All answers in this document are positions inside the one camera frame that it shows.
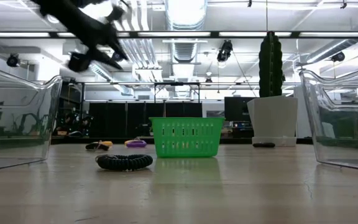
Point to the black ceiling fixture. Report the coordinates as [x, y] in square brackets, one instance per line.
[343, 3]
[250, 3]

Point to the black monitor screen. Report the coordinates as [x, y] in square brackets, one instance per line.
[236, 109]

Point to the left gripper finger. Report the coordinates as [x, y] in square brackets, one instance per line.
[117, 46]
[104, 59]

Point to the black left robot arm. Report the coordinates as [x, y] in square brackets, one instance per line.
[61, 12]

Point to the silver ventilation duct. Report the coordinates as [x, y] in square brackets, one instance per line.
[185, 15]

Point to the black overhead frame bar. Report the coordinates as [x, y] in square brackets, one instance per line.
[54, 34]

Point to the black ceiling spotlight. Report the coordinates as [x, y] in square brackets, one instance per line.
[12, 60]
[338, 56]
[225, 50]
[117, 57]

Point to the green plastic slotted basket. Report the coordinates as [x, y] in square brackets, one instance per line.
[186, 123]

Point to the white plant pot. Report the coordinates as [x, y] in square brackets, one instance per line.
[273, 118]

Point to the clear plastic bin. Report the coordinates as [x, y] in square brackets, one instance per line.
[17, 124]
[343, 130]

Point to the black cabinet row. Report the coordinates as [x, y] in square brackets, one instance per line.
[113, 119]

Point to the small black pendant lamp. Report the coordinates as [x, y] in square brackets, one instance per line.
[208, 80]

